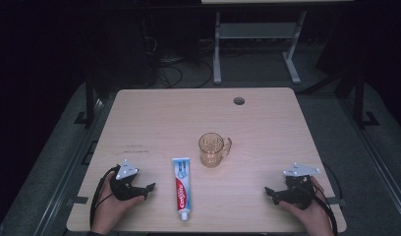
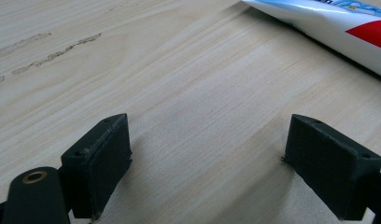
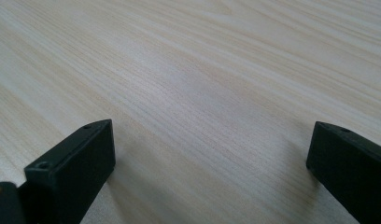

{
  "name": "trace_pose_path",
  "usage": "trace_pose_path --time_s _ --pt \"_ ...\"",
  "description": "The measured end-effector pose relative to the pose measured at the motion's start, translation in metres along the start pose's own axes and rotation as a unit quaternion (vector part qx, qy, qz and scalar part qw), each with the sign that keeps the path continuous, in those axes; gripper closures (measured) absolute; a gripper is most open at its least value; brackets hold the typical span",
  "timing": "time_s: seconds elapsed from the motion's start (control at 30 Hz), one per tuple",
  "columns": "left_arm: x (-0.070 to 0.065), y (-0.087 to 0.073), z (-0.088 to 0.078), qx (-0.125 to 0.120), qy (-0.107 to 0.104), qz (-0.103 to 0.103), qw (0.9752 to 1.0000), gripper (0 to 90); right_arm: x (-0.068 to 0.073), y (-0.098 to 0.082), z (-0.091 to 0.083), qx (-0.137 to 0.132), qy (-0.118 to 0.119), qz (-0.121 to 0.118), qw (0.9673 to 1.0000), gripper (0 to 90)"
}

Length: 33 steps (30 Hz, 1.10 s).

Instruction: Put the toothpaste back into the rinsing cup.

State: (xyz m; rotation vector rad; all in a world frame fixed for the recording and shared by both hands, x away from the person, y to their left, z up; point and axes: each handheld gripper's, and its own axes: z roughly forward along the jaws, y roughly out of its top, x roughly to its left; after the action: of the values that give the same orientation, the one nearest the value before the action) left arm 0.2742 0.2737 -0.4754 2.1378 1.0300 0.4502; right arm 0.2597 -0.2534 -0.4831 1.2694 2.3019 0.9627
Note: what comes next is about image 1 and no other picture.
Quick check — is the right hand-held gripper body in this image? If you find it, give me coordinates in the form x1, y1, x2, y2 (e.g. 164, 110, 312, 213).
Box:
270, 162, 321, 210

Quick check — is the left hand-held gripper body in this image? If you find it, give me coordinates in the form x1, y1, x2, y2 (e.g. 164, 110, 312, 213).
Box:
109, 158, 148, 202

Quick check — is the white and red toothpaste tube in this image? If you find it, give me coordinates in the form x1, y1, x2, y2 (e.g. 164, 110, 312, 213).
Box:
171, 157, 193, 221

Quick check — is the amber glass mug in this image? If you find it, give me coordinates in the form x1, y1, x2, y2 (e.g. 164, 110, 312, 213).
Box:
198, 132, 233, 168

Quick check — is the person's left hand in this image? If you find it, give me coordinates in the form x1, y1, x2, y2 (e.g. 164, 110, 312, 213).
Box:
90, 172, 145, 236

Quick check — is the person's right hand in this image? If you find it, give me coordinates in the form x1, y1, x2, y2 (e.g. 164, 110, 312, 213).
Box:
278, 176, 336, 236

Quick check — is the black metal stand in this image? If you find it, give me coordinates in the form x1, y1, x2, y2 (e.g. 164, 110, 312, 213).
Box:
74, 73, 106, 129
334, 68, 380, 130

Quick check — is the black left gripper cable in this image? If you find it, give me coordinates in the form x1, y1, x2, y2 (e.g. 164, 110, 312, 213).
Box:
89, 165, 122, 228

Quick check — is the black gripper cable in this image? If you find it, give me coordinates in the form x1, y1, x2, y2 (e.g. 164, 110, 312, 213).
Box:
300, 183, 339, 236
89, 165, 122, 228

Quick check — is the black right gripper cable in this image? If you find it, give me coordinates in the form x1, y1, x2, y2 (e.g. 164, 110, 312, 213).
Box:
300, 183, 339, 236

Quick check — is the tangle of black floor cables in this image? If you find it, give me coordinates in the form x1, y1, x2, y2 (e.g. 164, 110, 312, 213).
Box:
143, 35, 215, 89

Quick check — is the grey metal desk frame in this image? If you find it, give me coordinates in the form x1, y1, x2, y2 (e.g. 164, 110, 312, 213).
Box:
212, 11, 308, 86

